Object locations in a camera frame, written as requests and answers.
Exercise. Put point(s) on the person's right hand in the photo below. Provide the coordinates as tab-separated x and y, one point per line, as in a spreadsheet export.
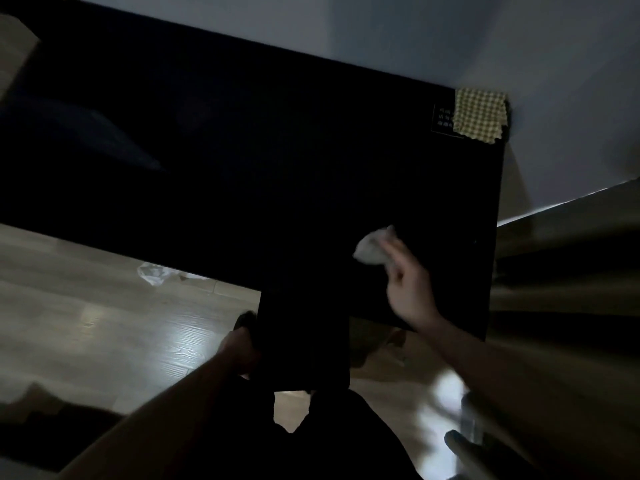
412	294

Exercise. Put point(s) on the person's left hand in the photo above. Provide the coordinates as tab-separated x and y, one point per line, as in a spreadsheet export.
240	352

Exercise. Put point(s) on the plain grey cleaning cloth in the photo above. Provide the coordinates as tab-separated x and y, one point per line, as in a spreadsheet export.
370	249

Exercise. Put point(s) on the black rectangular tray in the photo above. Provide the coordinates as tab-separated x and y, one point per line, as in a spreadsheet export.
305	344

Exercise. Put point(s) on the person's left forearm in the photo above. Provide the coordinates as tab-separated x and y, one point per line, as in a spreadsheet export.
160	424

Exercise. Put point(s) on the person's right forearm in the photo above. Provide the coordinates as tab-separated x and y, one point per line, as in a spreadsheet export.
500	389

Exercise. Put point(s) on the black trousers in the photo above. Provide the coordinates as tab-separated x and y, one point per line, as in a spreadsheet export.
340	444

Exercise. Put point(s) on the grey curtain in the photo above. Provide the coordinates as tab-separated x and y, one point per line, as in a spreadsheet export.
575	274

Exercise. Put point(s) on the black table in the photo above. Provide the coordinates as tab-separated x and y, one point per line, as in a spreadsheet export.
250	169

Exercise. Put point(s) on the yellow checkered cloth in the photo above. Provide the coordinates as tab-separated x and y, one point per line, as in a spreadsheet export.
480	114

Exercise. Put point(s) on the beige wooden panel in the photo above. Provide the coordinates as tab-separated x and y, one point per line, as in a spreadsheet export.
15	49

